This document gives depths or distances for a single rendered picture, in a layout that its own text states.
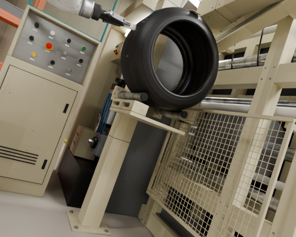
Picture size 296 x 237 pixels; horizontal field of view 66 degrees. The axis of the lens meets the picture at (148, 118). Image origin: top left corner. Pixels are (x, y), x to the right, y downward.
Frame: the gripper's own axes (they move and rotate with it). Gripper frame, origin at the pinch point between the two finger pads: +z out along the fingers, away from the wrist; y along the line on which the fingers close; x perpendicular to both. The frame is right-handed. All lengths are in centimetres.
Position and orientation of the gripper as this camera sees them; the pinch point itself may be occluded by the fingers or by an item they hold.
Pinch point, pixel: (129, 25)
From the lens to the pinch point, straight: 132.3
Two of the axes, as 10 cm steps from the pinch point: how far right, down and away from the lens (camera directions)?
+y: -4.4, -1.0, 8.9
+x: -2.1, 9.8, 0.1
